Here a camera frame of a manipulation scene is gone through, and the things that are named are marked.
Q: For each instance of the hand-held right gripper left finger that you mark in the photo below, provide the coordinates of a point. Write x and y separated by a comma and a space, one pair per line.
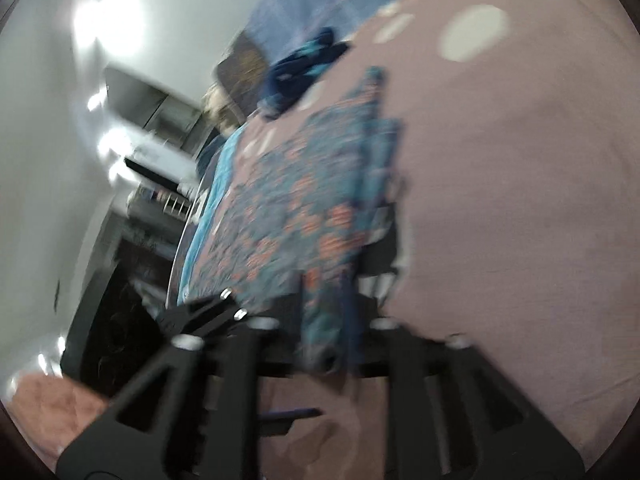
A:
235, 360

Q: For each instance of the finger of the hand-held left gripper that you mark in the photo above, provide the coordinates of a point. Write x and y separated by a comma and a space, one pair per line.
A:
200, 315

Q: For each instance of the navy star-print folded garment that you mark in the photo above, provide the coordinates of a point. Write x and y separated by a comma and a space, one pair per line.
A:
300, 70

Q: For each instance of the white ladder rack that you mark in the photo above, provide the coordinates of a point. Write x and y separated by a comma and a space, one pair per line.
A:
165, 202

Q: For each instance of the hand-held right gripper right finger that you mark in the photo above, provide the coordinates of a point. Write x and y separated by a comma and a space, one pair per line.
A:
415, 375

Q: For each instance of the blue plaid pillow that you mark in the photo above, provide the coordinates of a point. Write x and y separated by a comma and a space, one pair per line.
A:
320, 5

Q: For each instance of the dark tree-print pillow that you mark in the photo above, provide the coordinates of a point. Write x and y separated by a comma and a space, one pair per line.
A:
242, 70

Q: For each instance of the floral shirt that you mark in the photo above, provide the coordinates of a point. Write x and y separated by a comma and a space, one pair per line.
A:
310, 200

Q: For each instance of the pink dotted quilt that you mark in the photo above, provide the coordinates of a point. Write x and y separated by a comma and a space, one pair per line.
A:
500, 185

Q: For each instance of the pink fuzzy cloth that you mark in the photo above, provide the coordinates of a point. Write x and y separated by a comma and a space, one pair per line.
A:
55, 410

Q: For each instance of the beige clothes pile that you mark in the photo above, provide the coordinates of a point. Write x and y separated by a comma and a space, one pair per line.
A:
217, 105

